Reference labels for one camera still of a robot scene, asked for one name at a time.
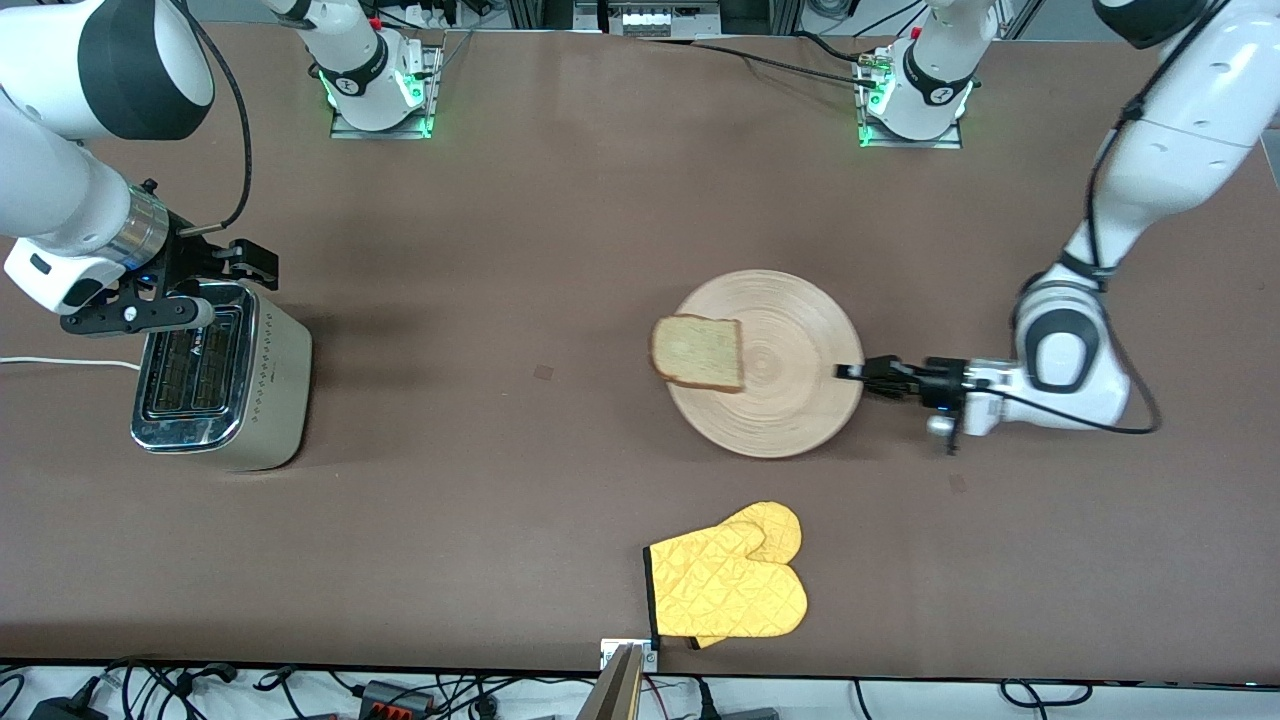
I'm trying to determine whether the round wooden plate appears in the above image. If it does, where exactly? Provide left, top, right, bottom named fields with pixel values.
left=665, top=269, right=865, bottom=460

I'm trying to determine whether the slice of brown bread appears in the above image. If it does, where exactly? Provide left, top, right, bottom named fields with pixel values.
left=650, top=314, right=746, bottom=393

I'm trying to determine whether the chrome two-slot toaster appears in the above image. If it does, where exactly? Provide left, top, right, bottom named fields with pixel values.
left=130, top=282, right=313, bottom=472

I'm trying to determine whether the yellow quilted oven mitt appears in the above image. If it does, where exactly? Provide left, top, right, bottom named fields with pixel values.
left=643, top=520, right=809, bottom=641
left=690, top=502, right=803, bottom=651

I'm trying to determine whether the white power strip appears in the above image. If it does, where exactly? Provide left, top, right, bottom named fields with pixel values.
left=400, top=0, right=463, bottom=31

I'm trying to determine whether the grey electrical box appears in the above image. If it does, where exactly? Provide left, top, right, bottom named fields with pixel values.
left=575, top=0, right=723, bottom=37

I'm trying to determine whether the black power adapter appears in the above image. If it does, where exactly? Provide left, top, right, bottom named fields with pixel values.
left=30, top=690, right=107, bottom=720

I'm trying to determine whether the black orange connector box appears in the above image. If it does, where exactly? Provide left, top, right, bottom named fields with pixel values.
left=358, top=680, right=438, bottom=717

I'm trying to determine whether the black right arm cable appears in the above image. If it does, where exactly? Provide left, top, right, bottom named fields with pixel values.
left=165, top=0, right=254, bottom=237

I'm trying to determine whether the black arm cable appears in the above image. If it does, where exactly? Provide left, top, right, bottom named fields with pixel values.
left=165, top=0, right=254, bottom=237
left=985, top=0, right=1236, bottom=436

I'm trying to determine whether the white toaster power cord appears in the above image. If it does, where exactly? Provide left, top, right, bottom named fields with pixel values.
left=0, top=356, right=141, bottom=372

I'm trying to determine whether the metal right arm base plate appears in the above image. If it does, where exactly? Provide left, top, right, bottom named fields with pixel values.
left=330, top=45, right=438, bottom=141

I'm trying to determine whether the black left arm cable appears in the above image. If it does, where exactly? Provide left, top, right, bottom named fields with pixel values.
left=985, top=0, right=1236, bottom=436

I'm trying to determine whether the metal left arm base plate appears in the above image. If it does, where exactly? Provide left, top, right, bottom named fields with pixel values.
left=858, top=50, right=966, bottom=151

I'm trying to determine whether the thin black table cable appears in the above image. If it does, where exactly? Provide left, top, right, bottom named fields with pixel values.
left=640, top=36, right=881, bottom=89

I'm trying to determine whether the thick black table cable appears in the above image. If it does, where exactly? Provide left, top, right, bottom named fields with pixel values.
left=795, top=30, right=867, bottom=64

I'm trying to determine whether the black floor cable loop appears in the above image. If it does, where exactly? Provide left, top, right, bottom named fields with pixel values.
left=1000, top=680, right=1093, bottom=709

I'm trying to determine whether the small white metal bracket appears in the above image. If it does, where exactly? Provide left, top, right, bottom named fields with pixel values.
left=600, top=638, right=659, bottom=673

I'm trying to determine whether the aluminium profile post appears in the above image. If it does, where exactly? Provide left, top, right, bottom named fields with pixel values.
left=575, top=643, right=646, bottom=720

